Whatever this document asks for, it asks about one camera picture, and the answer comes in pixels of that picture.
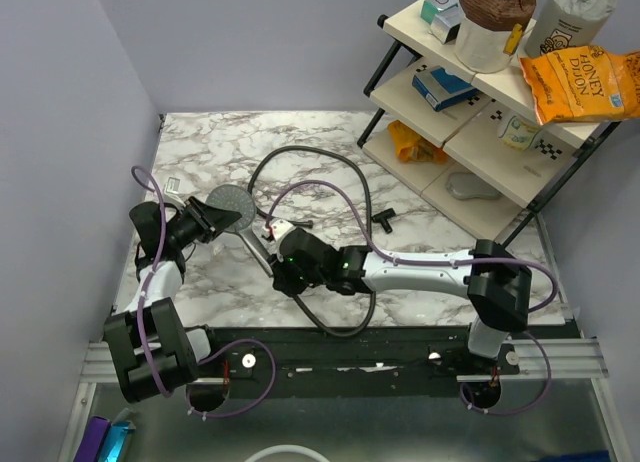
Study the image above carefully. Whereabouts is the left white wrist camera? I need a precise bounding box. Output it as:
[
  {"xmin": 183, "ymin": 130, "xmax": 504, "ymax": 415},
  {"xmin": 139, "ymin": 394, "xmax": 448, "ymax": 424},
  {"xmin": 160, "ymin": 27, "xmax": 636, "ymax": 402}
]
[{"xmin": 163, "ymin": 177, "xmax": 182, "ymax": 204}]

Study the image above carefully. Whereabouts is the white round rim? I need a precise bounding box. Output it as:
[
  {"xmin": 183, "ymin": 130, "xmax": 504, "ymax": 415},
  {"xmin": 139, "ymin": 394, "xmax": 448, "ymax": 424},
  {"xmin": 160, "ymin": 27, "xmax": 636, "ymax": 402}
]
[{"xmin": 245, "ymin": 444, "xmax": 329, "ymax": 462}]

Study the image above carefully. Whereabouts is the blue box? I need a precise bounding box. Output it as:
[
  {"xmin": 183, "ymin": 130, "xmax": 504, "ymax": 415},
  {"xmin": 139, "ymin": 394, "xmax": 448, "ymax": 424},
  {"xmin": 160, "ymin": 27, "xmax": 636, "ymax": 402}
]
[{"xmin": 412, "ymin": 67, "xmax": 479, "ymax": 112}]

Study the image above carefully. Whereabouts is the yellow clip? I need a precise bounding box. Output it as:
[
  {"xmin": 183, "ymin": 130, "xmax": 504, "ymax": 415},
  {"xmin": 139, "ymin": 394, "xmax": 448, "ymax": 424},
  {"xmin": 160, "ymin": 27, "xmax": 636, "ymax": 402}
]
[{"xmin": 503, "ymin": 23, "xmax": 524, "ymax": 56}]

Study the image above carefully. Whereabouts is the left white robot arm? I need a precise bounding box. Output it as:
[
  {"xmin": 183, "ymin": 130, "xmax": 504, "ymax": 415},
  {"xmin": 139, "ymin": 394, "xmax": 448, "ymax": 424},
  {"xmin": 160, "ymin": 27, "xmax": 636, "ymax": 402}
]
[{"xmin": 104, "ymin": 197, "xmax": 242, "ymax": 403}]

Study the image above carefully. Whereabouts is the black metal shower hose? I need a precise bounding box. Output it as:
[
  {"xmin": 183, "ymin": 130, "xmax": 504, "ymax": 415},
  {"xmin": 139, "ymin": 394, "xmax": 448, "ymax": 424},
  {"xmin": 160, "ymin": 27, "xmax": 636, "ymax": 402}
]
[{"xmin": 248, "ymin": 147, "xmax": 384, "ymax": 339}]

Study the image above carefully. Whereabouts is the cream three-tier shelf rack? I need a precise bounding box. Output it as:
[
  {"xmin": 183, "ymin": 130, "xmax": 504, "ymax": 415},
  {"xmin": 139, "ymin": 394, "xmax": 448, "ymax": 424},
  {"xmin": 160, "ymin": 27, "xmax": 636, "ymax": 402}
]
[{"xmin": 357, "ymin": 1, "xmax": 618, "ymax": 244}]

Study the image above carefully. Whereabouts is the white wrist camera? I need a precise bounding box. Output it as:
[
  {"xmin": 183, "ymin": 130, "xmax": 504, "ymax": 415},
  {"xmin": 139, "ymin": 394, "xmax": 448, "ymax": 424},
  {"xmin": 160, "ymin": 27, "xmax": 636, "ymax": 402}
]
[
  {"xmin": 263, "ymin": 218, "xmax": 296, "ymax": 243},
  {"xmin": 163, "ymin": 177, "xmax": 182, "ymax": 204}
]

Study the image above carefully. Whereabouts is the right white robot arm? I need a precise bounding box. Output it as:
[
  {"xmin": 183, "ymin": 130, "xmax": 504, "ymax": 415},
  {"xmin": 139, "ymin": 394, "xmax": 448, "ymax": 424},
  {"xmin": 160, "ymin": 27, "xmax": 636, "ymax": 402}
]
[{"xmin": 269, "ymin": 220, "xmax": 532, "ymax": 374}]

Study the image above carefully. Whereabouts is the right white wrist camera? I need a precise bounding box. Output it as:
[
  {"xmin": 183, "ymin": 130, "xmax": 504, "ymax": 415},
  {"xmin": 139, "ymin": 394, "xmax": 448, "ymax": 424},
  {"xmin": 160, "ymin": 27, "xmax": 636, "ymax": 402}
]
[{"xmin": 263, "ymin": 218, "xmax": 296, "ymax": 243}]

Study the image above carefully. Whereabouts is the orange snack bag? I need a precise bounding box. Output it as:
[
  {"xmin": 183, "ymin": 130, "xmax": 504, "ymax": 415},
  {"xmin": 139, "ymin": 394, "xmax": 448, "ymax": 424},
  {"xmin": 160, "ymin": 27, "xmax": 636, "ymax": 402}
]
[{"xmin": 387, "ymin": 120, "xmax": 448, "ymax": 164}]

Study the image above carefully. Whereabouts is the orange honey dijon bag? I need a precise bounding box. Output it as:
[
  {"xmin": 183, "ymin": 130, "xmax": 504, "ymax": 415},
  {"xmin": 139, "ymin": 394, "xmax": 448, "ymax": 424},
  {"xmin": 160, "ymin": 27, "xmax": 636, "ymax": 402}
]
[{"xmin": 520, "ymin": 45, "xmax": 639, "ymax": 125}]

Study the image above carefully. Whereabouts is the black T-shaped fitting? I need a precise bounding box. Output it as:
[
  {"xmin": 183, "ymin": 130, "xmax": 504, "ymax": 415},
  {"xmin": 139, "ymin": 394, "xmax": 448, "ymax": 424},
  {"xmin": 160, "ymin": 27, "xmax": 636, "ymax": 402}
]
[{"xmin": 371, "ymin": 208, "xmax": 396, "ymax": 234}]

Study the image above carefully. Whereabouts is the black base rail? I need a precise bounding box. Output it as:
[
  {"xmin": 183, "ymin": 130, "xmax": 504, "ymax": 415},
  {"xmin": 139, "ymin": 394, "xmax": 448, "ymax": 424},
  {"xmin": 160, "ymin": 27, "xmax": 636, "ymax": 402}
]
[{"xmin": 186, "ymin": 327, "xmax": 519, "ymax": 406}]

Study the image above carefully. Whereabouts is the silver small box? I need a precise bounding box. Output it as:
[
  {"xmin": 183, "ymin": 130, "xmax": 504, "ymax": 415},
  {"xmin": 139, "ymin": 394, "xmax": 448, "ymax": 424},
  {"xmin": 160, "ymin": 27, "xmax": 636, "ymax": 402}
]
[{"xmin": 430, "ymin": 6, "xmax": 462, "ymax": 44}]

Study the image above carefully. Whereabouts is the grey cylindrical canister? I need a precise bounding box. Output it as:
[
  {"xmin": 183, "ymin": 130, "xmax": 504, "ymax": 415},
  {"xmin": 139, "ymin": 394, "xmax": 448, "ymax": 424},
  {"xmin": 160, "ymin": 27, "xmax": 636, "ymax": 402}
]
[{"xmin": 524, "ymin": 0, "xmax": 617, "ymax": 58}]

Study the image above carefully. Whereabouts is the purple box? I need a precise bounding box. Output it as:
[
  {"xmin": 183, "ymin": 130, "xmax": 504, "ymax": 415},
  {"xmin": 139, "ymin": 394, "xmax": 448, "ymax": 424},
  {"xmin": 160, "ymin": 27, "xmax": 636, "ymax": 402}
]
[{"xmin": 73, "ymin": 416, "xmax": 111, "ymax": 462}]

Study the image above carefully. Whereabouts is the teal small box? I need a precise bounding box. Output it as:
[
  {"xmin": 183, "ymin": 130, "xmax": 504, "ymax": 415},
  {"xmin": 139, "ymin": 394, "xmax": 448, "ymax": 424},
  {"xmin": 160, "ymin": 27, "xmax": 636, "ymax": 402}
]
[{"xmin": 420, "ymin": 0, "xmax": 459, "ymax": 24}]

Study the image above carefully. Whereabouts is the white cup brown lid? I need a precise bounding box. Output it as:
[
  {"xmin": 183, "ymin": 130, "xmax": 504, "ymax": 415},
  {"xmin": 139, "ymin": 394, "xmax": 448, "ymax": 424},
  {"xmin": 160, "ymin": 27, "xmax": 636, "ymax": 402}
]
[{"xmin": 454, "ymin": 0, "xmax": 536, "ymax": 74}]

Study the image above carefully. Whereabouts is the grey shower head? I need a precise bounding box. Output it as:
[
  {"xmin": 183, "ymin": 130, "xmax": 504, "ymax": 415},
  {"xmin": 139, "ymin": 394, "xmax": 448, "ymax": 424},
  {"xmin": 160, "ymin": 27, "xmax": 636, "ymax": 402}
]
[{"xmin": 206, "ymin": 185, "xmax": 276, "ymax": 276}]

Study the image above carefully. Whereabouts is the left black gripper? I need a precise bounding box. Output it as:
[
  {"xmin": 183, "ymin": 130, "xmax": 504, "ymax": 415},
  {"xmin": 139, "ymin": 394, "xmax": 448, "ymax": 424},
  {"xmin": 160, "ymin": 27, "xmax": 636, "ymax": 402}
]
[{"xmin": 168, "ymin": 194, "xmax": 242, "ymax": 248}]

